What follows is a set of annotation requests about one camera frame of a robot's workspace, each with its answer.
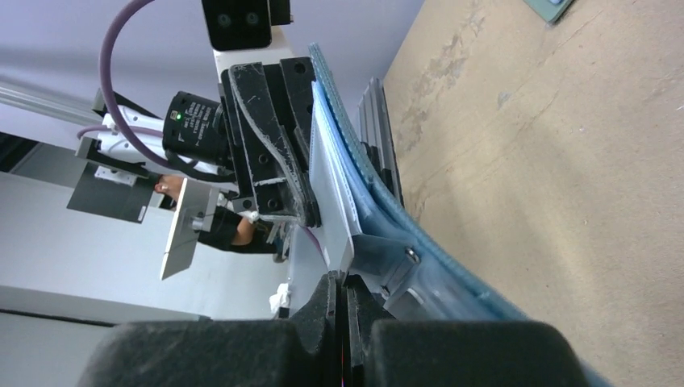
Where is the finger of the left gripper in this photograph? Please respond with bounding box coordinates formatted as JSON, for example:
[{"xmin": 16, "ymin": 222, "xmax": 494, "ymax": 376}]
[{"xmin": 227, "ymin": 61, "xmax": 323, "ymax": 229}]

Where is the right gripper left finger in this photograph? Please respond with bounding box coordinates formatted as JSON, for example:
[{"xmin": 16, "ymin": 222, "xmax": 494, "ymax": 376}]
[{"xmin": 77, "ymin": 272, "xmax": 339, "ymax": 386}]

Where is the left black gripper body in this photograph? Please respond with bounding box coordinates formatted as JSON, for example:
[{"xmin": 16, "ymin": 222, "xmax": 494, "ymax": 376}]
[{"xmin": 216, "ymin": 56, "xmax": 316, "ymax": 214}]

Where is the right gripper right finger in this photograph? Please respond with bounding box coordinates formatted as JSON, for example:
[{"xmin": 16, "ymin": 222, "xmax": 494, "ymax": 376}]
[{"xmin": 344, "ymin": 275, "xmax": 589, "ymax": 386}]

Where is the white card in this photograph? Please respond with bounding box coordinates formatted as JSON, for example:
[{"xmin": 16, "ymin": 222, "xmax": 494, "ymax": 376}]
[{"xmin": 309, "ymin": 81, "xmax": 361, "ymax": 273}]

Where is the blue card holder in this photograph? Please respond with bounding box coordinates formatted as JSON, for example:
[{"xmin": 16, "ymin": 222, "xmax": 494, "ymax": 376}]
[{"xmin": 309, "ymin": 44, "xmax": 605, "ymax": 386}]

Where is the teal open card holder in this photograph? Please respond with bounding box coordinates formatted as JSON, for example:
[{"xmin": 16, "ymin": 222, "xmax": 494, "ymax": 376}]
[{"xmin": 523, "ymin": 0, "xmax": 573, "ymax": 24}]

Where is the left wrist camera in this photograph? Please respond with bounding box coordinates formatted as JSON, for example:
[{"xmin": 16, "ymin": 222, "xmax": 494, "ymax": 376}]
[{"xmin": 202, "ymin": 0, "xmax": 294, "ymax": 73}]

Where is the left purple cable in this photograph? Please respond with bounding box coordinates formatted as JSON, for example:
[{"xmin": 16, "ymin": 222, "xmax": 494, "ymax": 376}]
[{"xmin": 75, "ymin": 0, "xmax": 177, "ymax": 172}]

